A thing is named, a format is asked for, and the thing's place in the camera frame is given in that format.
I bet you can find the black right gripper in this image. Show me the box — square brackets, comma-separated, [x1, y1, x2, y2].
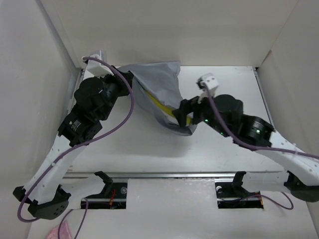
[171, 88, 229, 137]

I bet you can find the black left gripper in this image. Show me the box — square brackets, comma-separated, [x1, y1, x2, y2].
[96, 66, 134, 121]

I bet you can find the cream quilted pillow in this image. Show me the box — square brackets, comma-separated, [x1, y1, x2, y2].
[145, 90, 181, 122]

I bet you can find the grey fabric pillowcase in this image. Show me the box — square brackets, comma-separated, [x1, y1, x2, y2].
[118, 61, 197, 136]

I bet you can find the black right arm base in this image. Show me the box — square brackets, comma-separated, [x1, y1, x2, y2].
[215, 171, 264, 209]

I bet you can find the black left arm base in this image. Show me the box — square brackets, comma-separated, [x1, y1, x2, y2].
[86, 171, 128, 210]

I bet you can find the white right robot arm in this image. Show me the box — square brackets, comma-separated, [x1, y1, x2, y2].
[172, 95, 319, 202]

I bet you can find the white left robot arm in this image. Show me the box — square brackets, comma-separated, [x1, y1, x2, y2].
[13, 66, 135, 223]

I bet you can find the pink cloth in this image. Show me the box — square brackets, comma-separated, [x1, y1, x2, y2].
[46, 221, 72, 239]

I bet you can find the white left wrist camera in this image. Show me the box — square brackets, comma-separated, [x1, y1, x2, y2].
[82, 50, 113, 78]

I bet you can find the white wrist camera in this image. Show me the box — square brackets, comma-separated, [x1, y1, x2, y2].
[82, 50, 113, 78]
[196, 73, 219, 103]

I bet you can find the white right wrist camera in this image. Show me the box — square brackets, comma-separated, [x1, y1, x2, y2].
[196, 73, 219, 103]

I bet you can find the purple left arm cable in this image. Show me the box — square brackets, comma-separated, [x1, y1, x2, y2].
[17, 56, 137, 239]

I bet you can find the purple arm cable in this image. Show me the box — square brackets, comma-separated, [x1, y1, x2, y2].
[201, 82, 319, 210]
[17, 56, 137, 239]

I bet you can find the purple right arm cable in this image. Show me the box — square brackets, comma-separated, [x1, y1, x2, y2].
[201, 82, 319, 210]

